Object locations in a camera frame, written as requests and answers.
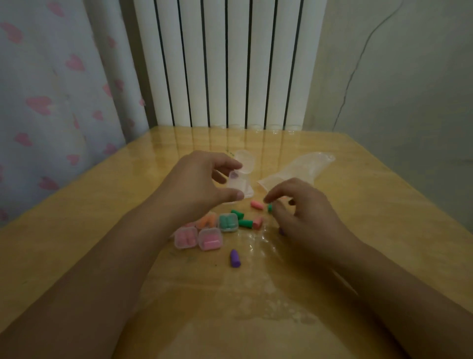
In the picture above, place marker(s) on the clear box with pink earplugs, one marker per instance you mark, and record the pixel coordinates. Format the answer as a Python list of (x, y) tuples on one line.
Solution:
[(210, 239), (186, 239)]

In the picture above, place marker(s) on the white column radiator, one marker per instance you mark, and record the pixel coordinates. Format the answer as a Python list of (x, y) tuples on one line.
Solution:
[(229, 63)]

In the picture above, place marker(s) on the person's right middle finger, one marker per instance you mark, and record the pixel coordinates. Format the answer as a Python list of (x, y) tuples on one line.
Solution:
[(292, 201)]

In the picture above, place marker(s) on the clear box with orange earplugs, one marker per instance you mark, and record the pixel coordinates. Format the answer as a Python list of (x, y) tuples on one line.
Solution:
[(206, 222)]

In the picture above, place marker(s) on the clear plastic box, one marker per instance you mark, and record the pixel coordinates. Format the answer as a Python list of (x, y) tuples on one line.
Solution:
[(242, 181)]

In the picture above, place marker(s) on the person's right thumb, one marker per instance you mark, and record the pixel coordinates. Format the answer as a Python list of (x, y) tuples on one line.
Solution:
[(281, 216)]

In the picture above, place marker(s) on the clear plastic bag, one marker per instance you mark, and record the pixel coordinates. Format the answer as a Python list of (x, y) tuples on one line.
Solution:
[(299, 168)]

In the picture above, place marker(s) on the purple foam earplug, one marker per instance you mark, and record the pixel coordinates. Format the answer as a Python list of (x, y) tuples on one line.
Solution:
[(235, 258)]

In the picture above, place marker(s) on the clear box with green earplugs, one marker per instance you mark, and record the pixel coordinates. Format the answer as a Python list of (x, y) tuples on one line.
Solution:
[(228, 223)]

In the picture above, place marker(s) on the white curtain with pink hearts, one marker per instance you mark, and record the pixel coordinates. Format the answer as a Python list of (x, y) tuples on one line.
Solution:
[(55, 103)]

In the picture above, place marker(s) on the person's right forearm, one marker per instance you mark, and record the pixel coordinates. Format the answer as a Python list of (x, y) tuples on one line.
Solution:
[(399, 296)]

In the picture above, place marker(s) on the person's left forearm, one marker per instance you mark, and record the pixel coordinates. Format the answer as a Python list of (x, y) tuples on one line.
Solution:
[(92, 281)]

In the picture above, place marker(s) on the person's left middle finger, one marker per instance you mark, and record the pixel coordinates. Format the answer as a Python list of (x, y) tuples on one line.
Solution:
[(220, 176)]

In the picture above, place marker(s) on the person's left thumb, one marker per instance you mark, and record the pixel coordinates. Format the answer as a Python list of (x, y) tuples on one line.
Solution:
[(232, 196)]

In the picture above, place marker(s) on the person's right hand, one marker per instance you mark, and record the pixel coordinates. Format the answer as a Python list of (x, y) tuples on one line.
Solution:
[(314, 222)]

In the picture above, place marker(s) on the person's left hand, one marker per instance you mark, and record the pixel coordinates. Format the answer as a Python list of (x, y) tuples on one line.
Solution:
[(192, 185)]

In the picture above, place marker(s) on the pink foam earplug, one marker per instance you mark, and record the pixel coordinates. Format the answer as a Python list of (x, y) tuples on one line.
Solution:
[(258, 223), (256, 205)]

